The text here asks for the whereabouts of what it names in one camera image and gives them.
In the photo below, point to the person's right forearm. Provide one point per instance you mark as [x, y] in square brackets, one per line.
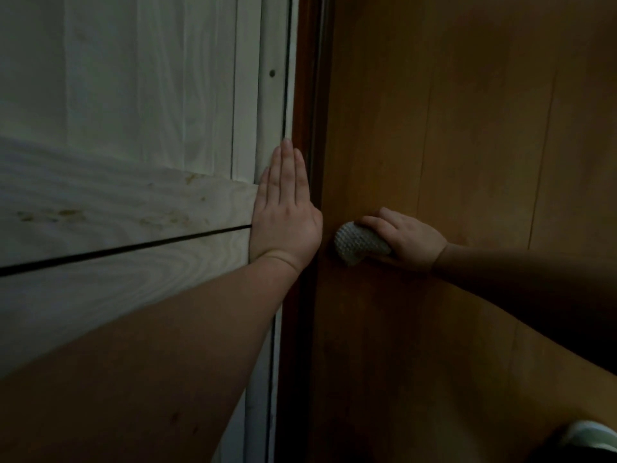
[540, 294]

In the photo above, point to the grey cleaning cloth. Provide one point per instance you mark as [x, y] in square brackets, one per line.
[356, 243]

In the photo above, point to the person's left hand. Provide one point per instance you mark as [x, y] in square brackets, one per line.
[284, 221]

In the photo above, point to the person's right hand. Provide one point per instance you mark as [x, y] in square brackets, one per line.
[414, 243]

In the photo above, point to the white louvred wardrobe door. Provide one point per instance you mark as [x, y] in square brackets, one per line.
[120, 115]
[120, 294]

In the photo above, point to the green white sneaker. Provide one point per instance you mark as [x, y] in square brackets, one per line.
[593, 434]

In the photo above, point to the black shorts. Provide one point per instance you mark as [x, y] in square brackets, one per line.
[569, 455]

